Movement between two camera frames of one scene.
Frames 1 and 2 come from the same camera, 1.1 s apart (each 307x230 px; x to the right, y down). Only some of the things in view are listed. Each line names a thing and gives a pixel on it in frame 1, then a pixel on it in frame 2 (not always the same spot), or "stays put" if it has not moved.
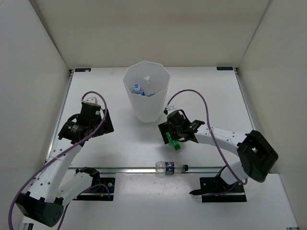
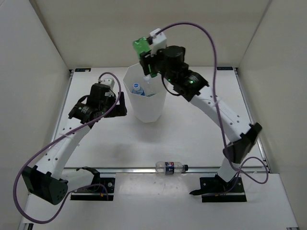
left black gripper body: [97, 123] -> [106, 106]
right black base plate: [213, 189] stays put
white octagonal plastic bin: [147, 109] stays put
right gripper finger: [164, 128] -> [145, 58]
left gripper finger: [107, 126] -> [117, 110]
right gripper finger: [176, 137] -> [159, 68]
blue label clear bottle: [137, 90] stays put
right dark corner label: [224, 68] stays put
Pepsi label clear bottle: [170, 167] stays put
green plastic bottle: [174, 143] -> [141, 45]
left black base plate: [103, 190] stays put
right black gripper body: [177, 130] -> [160, 58]
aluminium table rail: [148, 170] stays put
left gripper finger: [107, 126] -> [121, 108]
